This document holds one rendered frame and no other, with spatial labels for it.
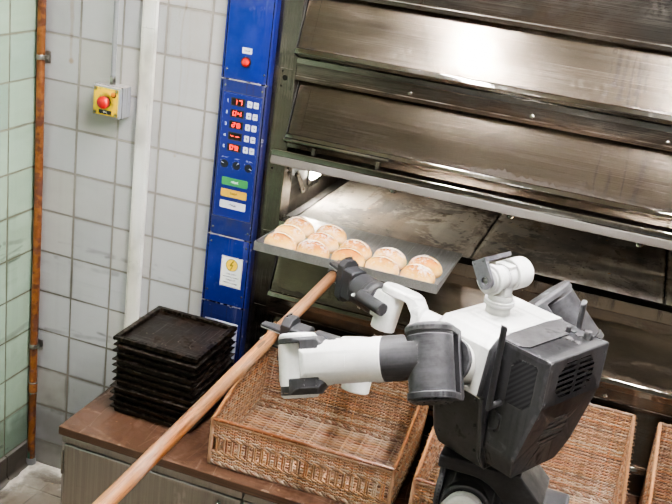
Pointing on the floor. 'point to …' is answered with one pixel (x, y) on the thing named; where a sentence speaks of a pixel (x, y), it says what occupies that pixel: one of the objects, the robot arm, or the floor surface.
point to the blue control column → (244, 20)
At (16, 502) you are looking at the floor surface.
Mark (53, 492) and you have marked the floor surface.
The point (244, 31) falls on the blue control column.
